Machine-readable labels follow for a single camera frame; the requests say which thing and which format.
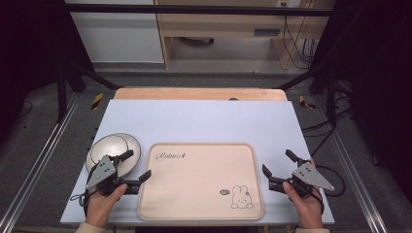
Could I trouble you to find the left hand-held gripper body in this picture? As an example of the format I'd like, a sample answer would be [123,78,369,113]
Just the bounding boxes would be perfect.
[86,154,141,198]

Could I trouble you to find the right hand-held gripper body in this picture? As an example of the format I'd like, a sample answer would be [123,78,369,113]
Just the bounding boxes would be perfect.
[267,156,336,199]

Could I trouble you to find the large white round plate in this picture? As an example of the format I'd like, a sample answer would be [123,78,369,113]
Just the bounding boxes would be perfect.
[86,132,142,179]

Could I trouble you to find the small white round plate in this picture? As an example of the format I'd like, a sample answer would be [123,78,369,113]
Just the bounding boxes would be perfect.
[88,134,130,167]

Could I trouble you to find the person's right hand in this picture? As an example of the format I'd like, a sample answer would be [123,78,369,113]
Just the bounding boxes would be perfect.
[282,181,325,230]

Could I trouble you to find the person's left hand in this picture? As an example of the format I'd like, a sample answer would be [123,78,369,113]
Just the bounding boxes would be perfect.
[85,183,128,229]

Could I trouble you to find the yellow black tape piece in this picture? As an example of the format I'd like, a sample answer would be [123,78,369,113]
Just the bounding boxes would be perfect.
[298,95,317,110]
[90,92,105,111]

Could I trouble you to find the beige tray with rabbit print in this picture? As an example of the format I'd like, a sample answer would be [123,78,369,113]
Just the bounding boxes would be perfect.
[136,142,265,221]

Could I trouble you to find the black metal stand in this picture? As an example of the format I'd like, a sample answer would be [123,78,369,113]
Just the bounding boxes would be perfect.
[55,57,120,124]
[277,62,338,125]

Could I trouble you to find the wooden table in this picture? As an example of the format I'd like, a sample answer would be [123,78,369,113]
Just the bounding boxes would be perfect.
[113,86,289,102]

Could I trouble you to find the black curtain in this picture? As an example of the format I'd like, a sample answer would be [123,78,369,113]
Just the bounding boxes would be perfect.
[310,0,412,202]
[0,0,95,140]

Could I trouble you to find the white cabinet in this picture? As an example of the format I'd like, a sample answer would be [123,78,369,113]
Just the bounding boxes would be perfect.
[64,0,165,64]

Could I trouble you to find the light wooden desk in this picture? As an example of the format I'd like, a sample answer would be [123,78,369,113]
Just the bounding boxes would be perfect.
[154,0,334,71]

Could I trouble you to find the black metal crossbar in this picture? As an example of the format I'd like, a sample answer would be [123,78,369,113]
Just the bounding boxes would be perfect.
[63,3,335,17]

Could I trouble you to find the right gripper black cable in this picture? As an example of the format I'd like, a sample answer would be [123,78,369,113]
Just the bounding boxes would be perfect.
[314,164,347,198]

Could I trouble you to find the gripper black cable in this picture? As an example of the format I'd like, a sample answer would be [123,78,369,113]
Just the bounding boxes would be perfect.
[69,189,92,217]
[314,164,347,198]

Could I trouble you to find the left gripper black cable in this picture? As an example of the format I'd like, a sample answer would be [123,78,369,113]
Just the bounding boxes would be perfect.
[69,189,92,217]

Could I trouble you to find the black floor cables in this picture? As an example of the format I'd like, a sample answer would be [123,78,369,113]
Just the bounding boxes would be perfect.
[300,81,354,156]

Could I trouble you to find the aluminium floor rail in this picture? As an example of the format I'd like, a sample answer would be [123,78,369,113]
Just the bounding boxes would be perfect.
[315,96,390,233]
[0,93,82,233]

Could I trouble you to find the black hanging cables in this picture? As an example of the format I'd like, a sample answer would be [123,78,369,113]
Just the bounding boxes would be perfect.
[282,15,317,70]

